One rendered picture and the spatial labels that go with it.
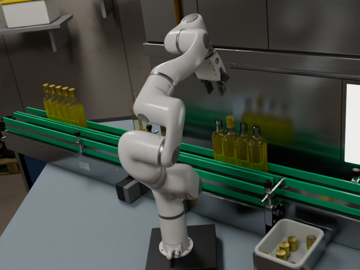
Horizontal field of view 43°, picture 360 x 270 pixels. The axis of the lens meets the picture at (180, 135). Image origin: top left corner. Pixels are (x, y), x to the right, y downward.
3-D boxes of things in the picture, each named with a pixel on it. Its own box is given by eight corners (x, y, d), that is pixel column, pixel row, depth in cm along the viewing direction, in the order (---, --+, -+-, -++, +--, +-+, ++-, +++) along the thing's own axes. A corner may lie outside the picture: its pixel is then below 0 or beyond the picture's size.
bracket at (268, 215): (285, 214, 178) (284, 199, 176) (273, 227, 172) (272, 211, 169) (276, 211, 181) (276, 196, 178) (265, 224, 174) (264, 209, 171)
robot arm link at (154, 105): (156, 105, 145) (200, 115, 140) (128, 162, 136) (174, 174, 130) (144, 72, 132) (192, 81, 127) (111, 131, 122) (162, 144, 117)
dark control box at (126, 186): (142, 195, 216) (139, 180, 212) (130, 204, 210) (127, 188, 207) (129, 191, 221) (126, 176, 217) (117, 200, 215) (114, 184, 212)
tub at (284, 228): (326, 249, 166) (326, 230, 163) (299, 289, 151) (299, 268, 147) (282, 235, 177) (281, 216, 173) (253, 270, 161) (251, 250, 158)
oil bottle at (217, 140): (233, 172, 199) (229, 128, 190) (225, 178, 195) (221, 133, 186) (222, 170, 203) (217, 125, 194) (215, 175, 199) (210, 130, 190)
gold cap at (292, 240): (294, 253, 165) (294, 242, 163) (285, 249, 167) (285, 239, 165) (299, 247, 167) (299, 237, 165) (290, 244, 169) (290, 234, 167)
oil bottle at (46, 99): (64, 129, 268) (52, 83, 257) (56, 133, 265) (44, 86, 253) (58, 127, 272) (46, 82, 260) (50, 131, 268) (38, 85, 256)
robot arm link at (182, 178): (137, 156, 143) (187, 157, 139) (161, 173, 165) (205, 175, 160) (134, 186, 140) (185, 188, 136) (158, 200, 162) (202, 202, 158)
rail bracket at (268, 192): (286, 196, 177) (285, 168, 172) (265, 219, 165) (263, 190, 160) (279, 194, 179) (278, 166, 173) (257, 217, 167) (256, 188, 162)
